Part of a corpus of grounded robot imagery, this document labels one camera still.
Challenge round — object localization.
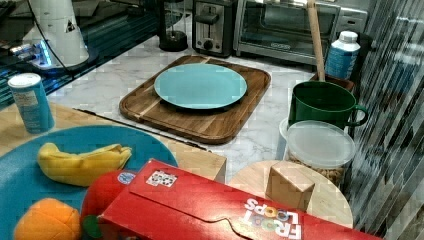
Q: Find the clear container with white lid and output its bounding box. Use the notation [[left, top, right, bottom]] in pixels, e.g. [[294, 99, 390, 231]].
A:
[[276, 118, 356, 186]]

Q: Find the red plush apple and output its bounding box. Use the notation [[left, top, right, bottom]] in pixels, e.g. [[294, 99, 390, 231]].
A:
[[80, 170, 136, 240]]

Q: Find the yellow plush banana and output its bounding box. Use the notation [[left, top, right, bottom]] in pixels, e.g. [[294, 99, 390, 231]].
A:
[[37, 143, 132, 187]]

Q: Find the red Froot Loops box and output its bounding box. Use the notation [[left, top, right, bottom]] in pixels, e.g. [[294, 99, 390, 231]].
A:
[[99, 159, 381, 240]]

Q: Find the green mug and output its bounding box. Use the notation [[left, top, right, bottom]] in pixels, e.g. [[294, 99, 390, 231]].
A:
[[288, 81, 369, 129]]

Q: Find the black cable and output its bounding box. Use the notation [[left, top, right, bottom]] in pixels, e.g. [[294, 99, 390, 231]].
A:
[[25, 0, 88, 73]]

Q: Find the silver toaster oven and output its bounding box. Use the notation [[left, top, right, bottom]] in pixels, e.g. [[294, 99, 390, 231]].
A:
[[233, 0, 371, 65]]

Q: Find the blue white bottle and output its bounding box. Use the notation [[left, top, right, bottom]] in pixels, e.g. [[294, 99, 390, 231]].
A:
[[325, 31, 360, 80]]

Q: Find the light wooden block board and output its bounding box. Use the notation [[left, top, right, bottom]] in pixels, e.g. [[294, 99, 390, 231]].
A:
[[0, 103, 227, 183]]

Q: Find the blue cylindrical can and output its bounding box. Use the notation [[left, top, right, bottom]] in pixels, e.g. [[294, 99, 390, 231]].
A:
[[7, 73, 54, 134]]

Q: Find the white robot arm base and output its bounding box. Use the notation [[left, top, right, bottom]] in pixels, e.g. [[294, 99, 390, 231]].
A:
[[23, 0, 89, 70]]

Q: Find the light blue round plate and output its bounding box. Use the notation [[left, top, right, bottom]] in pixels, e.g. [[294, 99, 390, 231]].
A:
[[154, 63, 247, 110]]

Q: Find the wooden stick handle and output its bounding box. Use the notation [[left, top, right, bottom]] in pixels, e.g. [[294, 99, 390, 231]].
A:
[[307, 0, 325, 82]]

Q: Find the orange plush fruit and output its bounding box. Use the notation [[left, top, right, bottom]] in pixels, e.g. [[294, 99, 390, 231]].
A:
[[13, 198, 82, 240]]

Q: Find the black silver toaster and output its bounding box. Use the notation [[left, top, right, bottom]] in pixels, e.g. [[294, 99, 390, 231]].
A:
[[192, 0, 238, 58]]

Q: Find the wooden cutting board tray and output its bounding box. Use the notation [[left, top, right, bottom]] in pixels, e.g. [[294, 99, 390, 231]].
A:
[[119, 55, 271, 145]]

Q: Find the brown wooden holder box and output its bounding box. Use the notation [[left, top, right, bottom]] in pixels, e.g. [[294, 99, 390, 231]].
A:
[[306, 74, 354, 94]]

